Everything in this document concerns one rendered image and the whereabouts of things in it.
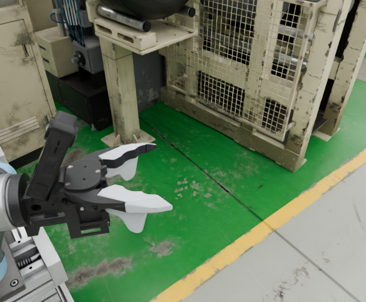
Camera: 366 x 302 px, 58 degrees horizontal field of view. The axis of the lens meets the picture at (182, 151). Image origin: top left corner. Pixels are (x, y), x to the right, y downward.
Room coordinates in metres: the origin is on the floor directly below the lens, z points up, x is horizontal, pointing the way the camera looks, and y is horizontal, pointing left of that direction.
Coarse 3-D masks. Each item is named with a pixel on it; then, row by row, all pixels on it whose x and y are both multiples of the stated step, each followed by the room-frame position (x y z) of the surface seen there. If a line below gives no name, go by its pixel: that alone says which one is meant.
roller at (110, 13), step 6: (102, 6) 1.64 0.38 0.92; (102, 12) 1.61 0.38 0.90; (108, 12) 1.58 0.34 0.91; (114, 12) 1.56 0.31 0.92; (120, 12) 1.55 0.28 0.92; (114, 18) 1.54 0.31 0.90; (120, 18) 1.51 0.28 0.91; (126, 18) 1.49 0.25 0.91; (132, 18) 1.47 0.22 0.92; (138, 18) 1.46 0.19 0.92; (126, 24) 1.49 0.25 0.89; (132, 24) 1.45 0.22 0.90; (138, 24) 1.43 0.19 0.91; (144, 24) 1.41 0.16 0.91; (150, 24) 1.43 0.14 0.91; (144, 30) 1.41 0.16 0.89
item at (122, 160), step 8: (128, 144) 0.40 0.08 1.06; (136, 144) 0.40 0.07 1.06; (144, 144) 0.40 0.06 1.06; (152, 144) 0.41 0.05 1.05; (112, 152) 0.38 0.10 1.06; (120, 152) 0.38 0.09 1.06; (128, 152) 0.38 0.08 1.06; (136, 152) 0.39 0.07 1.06; (144, 152) 0.40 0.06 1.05; (104, 160) 0.36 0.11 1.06; (112, 160) 0.36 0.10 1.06; (120, 160) 0.37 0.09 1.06; (128, 160) 0.39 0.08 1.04; (136, 160) 0.40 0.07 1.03; (112, 168) 0.37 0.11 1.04; (120, 168) 0.37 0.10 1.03; (128, 168) 0.38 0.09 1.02; (112, 176) 0.36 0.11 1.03; (128, 176) 0.38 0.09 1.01
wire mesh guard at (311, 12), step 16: (208, 0) 1.80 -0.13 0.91; (288, 0) 1.48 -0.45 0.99; (176, 16) 1.96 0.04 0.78; (272, 32) 1.52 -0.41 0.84; (304, 32) 1.41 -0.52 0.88; (176, 48) 1.96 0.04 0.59; (304, 48) 1.40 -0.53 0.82; (240, 64) 1.63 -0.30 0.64; (256, 64) 1.56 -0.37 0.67; (272, 64) 1.50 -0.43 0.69; (208, 80) 1.77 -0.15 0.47; (240, 80) 1.62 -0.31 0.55; (192, 96) 1.86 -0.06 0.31; (224, 112) 1.67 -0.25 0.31; (288, 112) 1.40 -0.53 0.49; (256, 128) 1.51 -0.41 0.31
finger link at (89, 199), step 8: (72, 192) 0.29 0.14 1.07; (80, 192) 0.28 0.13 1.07; (88, 192) 0.28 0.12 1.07; (96, 192) 0.28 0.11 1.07; (72, 200) 0.28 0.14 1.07; (80, 200) 0.27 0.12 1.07; (88, 200) 0.27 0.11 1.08; (96, 200) 0.27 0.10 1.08; (104, 200) 0.27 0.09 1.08; (112, 200) 0.27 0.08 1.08; (88, 208) 0.27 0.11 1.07; (96, 208) 0.27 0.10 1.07; (104, 208) 0.26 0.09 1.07; (112, 208) 0.27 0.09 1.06; (120, 208) 0.26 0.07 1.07
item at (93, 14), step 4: (88, 0) 1.64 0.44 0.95; (92, 0) 1.64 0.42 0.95; (96, 0) 1.65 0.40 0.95; (88, 4) 1.62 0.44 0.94; (92, 4) 1.63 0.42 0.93; (96, 4) 1.65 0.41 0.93; (100, 4) 1.66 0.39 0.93; (104, 4) 1.68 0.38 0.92; (88, 8) 1.63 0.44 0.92; (92, 8) 1.63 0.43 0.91; (96, 8) 1.64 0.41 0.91; (112, 8) 1.71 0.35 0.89; (88, 12) 1.63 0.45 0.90; (92, 12) 1.63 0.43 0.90; (96, 12) 1.64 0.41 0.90; (88, 16) 1.63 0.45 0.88; (92, 16) 1.62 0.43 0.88; (96, 16) 1.64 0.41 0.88; (100, 16) 1.65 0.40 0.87; (92, 20) 1.62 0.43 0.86
